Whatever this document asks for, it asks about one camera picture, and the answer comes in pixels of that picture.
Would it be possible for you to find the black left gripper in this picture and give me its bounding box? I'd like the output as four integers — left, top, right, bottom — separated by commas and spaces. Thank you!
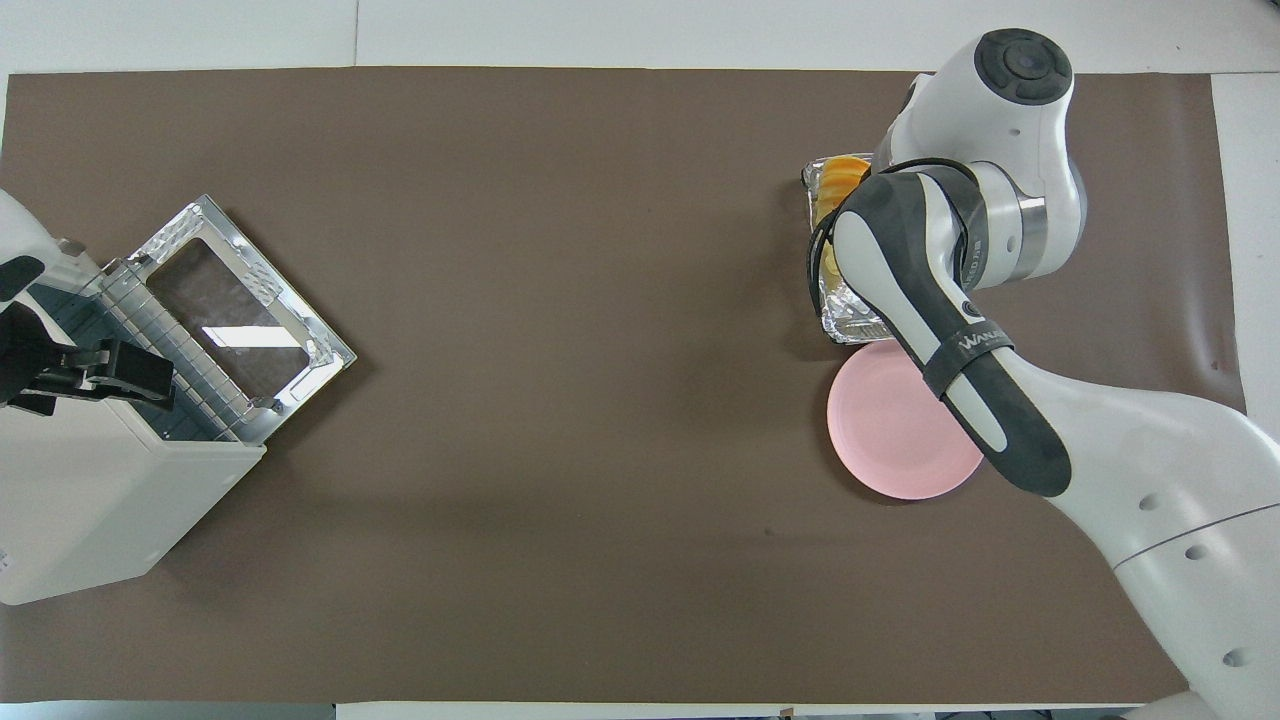
0, 300, 177, 417

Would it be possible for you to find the aluminium foil tray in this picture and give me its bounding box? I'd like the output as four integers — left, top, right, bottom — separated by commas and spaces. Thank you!
802, 152, 898, 345

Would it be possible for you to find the sliced orange bread loaf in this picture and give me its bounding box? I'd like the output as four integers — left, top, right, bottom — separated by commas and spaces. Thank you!
815, 155, 871, 286

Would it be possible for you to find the cream white toaster oven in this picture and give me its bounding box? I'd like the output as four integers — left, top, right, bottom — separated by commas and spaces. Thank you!
0, 255, 268, 607

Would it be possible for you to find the brown paper table mat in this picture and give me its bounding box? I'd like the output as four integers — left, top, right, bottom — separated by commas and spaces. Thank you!
0, 67, 1247, 706

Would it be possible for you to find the pink round plate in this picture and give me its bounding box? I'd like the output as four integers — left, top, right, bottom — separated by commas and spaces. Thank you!
827, 342, 986, 501

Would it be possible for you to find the glass oven door metal frame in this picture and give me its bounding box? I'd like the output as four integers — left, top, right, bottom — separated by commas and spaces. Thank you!
128, 194, 358, 446

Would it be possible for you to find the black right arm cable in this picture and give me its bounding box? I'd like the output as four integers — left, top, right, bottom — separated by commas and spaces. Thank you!
806, 158, 986, 306

